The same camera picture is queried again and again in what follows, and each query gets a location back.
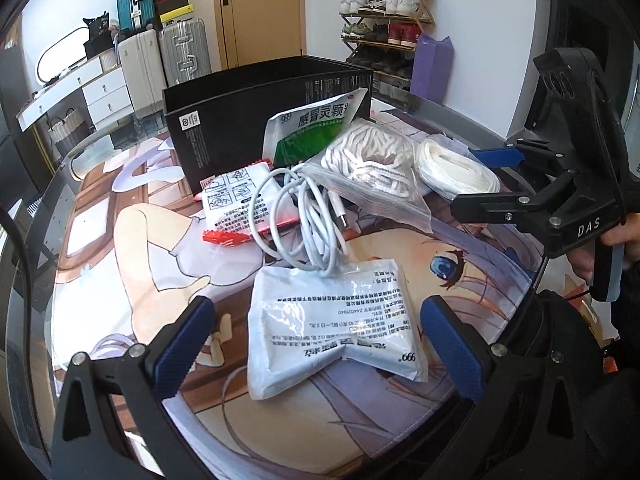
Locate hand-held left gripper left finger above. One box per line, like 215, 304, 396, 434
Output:
50, 295, 217, 480

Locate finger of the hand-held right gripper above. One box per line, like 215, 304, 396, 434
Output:
449, 171, 587, 242
469, 127, 576, 175

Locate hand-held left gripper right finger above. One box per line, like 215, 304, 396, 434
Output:
420, 295, 621, 480

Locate white rope coil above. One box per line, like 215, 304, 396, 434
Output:
416, 136, 502, 197

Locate white medicine pouch black text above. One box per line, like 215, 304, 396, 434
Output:
246, 257, 429, 402

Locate zip bag of white rope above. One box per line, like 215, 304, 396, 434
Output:
304, 117, 434, 234

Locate white packet with red edge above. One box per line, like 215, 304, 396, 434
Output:
199, 161, 303, 247

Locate white charging cable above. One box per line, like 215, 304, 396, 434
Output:
247, 159, 367, 279

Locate green and white medicine pouch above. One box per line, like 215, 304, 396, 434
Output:
264, 87, 369, 172

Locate black cardboard box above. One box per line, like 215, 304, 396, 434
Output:
162, 55, 375, 197

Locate person's right hand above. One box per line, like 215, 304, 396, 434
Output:
600, 222, 640, 263

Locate printed desk mat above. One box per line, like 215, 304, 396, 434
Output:
44, 99, 547, 461

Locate purple bag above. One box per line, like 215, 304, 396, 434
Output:
410, 33, 456, 107

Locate shoes on rack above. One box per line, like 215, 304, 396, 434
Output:
335, 0, 433, 78

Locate woven laundry basket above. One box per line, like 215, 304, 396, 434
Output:
47, 109, 96, 157

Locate wooden door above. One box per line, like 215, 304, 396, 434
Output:
212, 0, 306, 69

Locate white dresser with drawers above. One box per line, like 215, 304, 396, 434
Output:
15, 54, 129, 134

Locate white suitcase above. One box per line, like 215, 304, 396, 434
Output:
118, 29, 169, 107

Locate silver suitcase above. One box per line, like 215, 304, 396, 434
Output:
157, 17, 212, 89

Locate oval mirror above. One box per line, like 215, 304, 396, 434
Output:
36, 26, 96, 84

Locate black cat-ear bag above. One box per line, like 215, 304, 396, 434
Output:
82, 12, 121, 59

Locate black and yellow shoe box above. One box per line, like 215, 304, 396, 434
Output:
159, 4, 194, 24

